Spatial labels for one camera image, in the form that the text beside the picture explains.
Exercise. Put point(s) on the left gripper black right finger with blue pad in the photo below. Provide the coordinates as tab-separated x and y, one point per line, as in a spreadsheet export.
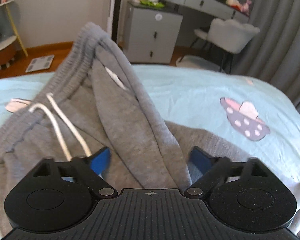
216	171

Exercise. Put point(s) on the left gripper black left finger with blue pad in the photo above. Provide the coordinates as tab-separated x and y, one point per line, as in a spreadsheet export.
86	171

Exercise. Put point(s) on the grey sweatpants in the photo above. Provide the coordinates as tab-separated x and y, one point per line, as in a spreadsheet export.
95	100

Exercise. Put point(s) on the light blue patterned bedsheet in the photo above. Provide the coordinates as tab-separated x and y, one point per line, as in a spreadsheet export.
191	97

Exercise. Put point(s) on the white bathroom scale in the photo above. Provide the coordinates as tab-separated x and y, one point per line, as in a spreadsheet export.
40	63

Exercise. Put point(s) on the grey curtain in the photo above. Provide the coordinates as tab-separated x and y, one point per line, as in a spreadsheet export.
274	54

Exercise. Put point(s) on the white fluffy chair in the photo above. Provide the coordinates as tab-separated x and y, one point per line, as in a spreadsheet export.
229	35

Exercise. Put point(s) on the grey drawer cabinet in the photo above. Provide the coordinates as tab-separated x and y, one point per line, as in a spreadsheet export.
150	34

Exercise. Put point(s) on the pink plush toy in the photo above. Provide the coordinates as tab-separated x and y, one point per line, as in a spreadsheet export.
244	8

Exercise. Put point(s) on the grey vanity desk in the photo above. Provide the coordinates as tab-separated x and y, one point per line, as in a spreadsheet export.
214	8

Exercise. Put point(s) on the green item on cabinet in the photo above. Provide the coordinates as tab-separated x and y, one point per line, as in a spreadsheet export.
152	4

